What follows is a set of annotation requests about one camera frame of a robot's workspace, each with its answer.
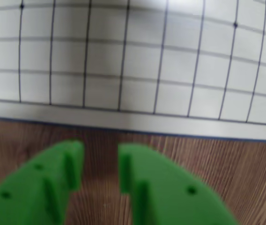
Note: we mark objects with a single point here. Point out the white go board with grid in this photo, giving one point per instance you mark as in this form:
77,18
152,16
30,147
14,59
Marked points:
100,58

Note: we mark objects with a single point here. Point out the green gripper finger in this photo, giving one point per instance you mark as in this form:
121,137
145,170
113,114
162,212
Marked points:
170,199
25,192

